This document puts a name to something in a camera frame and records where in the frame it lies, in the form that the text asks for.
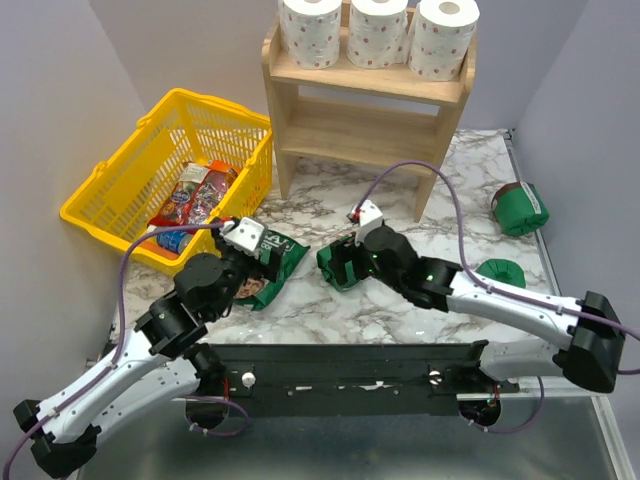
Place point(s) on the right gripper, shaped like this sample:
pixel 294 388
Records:
pixel 346 251

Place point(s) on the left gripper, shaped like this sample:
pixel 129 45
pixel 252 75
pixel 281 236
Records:
pixel 269 271

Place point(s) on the green roll brown end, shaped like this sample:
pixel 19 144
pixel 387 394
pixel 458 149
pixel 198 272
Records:
pixel 322 260

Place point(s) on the floral paper towel roll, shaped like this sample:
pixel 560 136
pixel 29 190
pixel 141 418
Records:
pixel 310 31
pixel 378 33
pixel 441 33

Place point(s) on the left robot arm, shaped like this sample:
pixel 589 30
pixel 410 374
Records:
pixel 161 357

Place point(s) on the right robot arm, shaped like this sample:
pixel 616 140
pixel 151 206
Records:
pixel 578 339

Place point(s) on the wooden two-tier shelf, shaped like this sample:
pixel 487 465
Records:
pixel 372 117

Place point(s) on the green chip bag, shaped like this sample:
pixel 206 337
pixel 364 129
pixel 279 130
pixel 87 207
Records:
pixel 280 255

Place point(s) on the blue label bottle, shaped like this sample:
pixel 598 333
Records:
pixel 174 241

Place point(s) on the red candy bag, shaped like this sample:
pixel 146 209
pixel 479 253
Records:
pixel 195 195

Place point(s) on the orange snack packet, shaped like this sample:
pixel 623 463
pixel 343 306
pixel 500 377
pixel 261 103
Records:
pixel 224 168

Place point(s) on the yellow plastic shopping basket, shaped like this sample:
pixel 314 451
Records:
pixel 116 202

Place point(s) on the green wrapped roll upright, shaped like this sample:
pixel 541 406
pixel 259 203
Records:
pixel 504 271

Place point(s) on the green wrapped roll far right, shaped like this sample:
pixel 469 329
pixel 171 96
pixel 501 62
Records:
pixel 518 209

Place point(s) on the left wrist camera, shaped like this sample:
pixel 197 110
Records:
pixel 245 235

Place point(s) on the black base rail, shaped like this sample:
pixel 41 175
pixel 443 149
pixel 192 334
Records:
pixel 343 380

